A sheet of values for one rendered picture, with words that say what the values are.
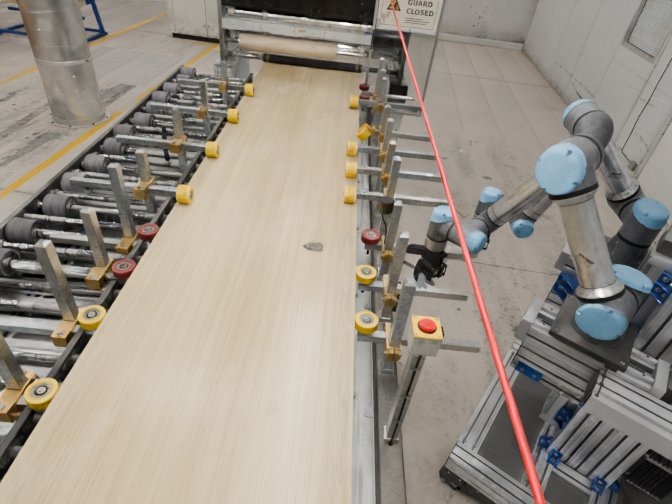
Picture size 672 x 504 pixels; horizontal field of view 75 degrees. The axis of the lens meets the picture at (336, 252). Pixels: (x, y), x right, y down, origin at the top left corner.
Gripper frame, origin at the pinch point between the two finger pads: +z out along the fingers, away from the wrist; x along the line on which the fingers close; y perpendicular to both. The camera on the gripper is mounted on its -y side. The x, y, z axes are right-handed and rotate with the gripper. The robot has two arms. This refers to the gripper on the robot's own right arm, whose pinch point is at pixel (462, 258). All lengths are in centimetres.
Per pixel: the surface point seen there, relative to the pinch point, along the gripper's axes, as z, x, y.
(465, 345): -1, -51, -9
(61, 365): -1, -75, -136
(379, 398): 13, -67, -37
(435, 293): -1.6, -26.5, -16.1
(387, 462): 13, -88, -36
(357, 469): 21, -88, -44
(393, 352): -2, -58, -35
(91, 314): -8, -61, -133
